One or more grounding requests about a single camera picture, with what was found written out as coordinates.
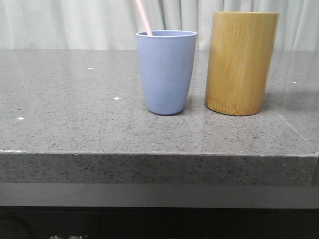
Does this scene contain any white curtain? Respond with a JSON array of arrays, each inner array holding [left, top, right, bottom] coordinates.
[[0, 0, 319, 51]]

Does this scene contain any bamboo cylinder holder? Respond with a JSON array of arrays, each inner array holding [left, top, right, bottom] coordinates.
[[204, 11, 280, 116]]

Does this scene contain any blue cup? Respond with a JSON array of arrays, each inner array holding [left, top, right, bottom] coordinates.
[[136, 30, 197, 115]]

